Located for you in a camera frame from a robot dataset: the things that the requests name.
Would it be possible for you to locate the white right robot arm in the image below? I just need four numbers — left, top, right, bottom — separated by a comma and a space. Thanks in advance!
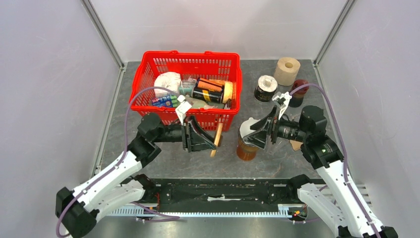
238, 106, 398, 238

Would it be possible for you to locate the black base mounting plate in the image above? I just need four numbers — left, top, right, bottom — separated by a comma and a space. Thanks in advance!
135, 178, 303, 213

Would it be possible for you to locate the yellow sponge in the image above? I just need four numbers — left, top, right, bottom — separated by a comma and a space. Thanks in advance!
222, 81, 233, 104

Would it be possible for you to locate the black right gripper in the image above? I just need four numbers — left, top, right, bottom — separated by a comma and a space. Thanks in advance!
243, 105, 310, 149

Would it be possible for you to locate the clear glass dripper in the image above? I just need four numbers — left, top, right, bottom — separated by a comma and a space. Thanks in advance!
265, 139, 290, 156

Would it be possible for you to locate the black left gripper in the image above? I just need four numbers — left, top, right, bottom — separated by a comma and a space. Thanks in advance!
153, 114, 216, 152

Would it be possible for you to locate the brown paper coffee filter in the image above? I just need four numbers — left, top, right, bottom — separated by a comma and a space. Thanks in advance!
289, 140, 303, 151

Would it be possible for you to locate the red plastic shopping basket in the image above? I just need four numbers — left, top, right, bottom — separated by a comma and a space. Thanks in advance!
129, 51, 242, 131

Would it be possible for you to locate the amber glass coffee server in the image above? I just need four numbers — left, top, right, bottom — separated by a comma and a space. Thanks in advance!
236, 143, 259, 161

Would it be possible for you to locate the white paper coffee filter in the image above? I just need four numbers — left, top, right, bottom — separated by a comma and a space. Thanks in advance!
238, 118, 259, 145

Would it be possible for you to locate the dark bottle maroon cap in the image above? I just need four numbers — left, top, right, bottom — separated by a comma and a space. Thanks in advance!
289, 79, 309, 108

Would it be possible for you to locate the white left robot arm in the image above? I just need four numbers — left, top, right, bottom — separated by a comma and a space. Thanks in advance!
55, 113, 216, 238

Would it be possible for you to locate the blue green small box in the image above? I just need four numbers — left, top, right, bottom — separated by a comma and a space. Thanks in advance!
151, 94, 180, 108

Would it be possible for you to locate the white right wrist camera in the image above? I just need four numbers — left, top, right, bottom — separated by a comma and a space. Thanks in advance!
271, 92, 292, 119

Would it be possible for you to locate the dark glass coffee dripper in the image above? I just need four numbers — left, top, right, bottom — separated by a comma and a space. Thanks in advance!
239, 135, 265, 149

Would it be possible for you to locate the teal sponge package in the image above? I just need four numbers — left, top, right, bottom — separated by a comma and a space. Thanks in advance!
178, 78, 197, 97

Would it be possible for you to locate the white wrapped tissue roll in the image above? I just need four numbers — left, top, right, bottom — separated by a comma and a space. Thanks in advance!
154, 72, 181, 98

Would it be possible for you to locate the pale green lotion bottle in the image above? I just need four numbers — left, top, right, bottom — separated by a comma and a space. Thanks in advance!
186, 98, 225, 110

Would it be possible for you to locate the beige toilet paper roll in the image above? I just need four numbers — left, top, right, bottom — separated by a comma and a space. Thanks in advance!
273, 57, 301, 86

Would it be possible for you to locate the black yellow can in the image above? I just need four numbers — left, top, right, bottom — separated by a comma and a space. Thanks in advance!
192, 87, 223, 103

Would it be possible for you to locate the black wrapped tissue roll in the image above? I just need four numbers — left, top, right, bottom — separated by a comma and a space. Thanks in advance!
254, 75, 278, 103

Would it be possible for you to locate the light wooden dripper ring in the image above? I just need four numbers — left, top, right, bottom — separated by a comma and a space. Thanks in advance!
210, 122, 224, 158

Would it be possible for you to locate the orange navy can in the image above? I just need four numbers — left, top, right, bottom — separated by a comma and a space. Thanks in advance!
196, 77, 224, 92

